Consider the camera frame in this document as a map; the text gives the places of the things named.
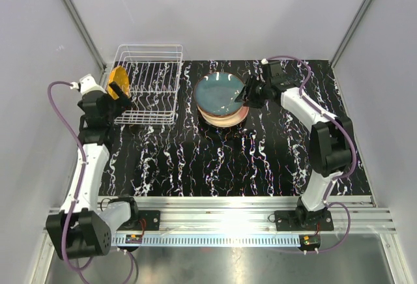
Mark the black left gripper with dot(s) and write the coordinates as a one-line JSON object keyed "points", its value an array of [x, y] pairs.
{"points": [[122, 104]]}

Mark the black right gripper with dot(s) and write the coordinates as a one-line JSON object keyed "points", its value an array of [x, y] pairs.
{"points": [[247, 94]]}

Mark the orange polka dot plate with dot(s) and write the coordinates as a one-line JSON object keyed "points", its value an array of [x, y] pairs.
{"points": [[119, 75]]}

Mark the teal glazed plate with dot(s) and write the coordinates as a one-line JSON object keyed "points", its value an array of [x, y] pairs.
{"points": [[215, 94]]}

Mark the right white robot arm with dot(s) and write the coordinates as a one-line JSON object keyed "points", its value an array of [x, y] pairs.
{"points": [[331, 150]]}

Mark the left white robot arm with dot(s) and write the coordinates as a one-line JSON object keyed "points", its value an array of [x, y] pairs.
{"points": [[79, 230]]}

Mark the cream pink plate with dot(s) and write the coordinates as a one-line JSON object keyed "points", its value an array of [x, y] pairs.
{"points": [[225, 121]]}

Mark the left small circuit board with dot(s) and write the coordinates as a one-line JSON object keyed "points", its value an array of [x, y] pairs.
{"points": [[133, 239]]}

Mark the small circuit board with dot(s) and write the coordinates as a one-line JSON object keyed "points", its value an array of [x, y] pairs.
{"points": [[310, 242], [133, 239]]}

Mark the right small circuit board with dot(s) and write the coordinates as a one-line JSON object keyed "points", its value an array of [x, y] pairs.
{"points": [[310, 242]]}

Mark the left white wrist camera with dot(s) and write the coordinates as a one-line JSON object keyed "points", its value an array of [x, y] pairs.
{"points": [[88, 84]]}

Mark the white wire dish rack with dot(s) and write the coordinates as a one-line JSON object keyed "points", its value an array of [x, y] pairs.
{"points": [[154, 73]]}

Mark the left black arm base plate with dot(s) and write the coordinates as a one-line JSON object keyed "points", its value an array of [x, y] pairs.
{"points": [[148, 219]]}

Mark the aluminium frame post left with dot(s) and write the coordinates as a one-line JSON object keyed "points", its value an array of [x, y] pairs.
{"points": [[84, 34]]}

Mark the aluminium frame post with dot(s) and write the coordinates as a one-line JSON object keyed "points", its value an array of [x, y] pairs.
{"points": [[365, 5], [84, 34]]}

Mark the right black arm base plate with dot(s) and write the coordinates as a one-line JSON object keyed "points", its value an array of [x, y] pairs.
{"points": [[297, 220]]}

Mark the white slotted cable duct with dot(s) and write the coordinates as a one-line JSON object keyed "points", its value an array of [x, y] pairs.
{"points": [[211, 240]]}

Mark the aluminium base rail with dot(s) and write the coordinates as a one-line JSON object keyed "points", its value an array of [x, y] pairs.
{"points": [[253, 215]]}

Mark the aluminium frame post right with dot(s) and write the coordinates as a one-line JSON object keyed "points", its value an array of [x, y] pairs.
{"points": [[365, 5]]}

